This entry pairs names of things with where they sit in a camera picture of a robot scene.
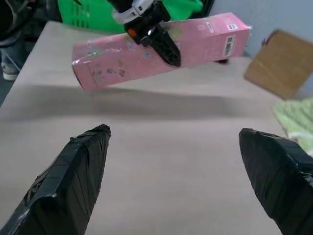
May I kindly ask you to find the light green knitted cloth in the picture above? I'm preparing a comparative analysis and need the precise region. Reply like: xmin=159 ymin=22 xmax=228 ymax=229
xmin=272 ymin=97 xmax=313 ymax=155

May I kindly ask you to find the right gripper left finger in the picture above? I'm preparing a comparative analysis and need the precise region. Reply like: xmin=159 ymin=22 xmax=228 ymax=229
xmin=0 ymin=123 xmax=112 ymax=235

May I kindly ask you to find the brown cardboard box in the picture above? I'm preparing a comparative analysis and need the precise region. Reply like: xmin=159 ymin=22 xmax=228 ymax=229
xmin=244 ymin=29 xmax=313 ymax=100

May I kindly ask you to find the person in dark clothes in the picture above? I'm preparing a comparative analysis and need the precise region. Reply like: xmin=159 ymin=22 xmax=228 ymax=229
xmin=0 ymin=0 xmax=61 ymax=81

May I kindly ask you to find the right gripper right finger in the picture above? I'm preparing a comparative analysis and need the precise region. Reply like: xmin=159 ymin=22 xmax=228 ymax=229
xmin=238 ymin=127 xmax=313 ymax=235

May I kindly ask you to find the green plastic basket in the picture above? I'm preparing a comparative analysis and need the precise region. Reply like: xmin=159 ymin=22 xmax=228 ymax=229
xmin=58 ymin=0 xmax=204 ymax=34

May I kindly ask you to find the long pink carton box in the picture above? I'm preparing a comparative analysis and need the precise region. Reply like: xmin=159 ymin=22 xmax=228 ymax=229
xmin=71 ymin=12 xmax=251 ymax=93

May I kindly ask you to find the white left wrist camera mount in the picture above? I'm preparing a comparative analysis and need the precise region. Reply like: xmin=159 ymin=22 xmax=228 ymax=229
xmin=112 ymin=0 xmax=159 ymax=24

